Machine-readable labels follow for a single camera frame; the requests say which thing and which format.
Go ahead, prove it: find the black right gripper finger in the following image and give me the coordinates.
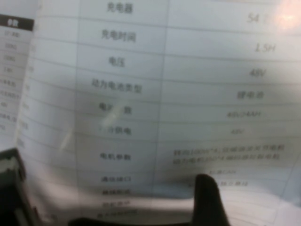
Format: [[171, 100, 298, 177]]
[[192, 173, 234, 226]]

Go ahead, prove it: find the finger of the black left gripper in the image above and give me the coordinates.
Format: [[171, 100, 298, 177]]
[[0, 147, 40, 226]]

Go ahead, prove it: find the white manual book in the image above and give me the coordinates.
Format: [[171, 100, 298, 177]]
[[0, 0, 301, 226]]

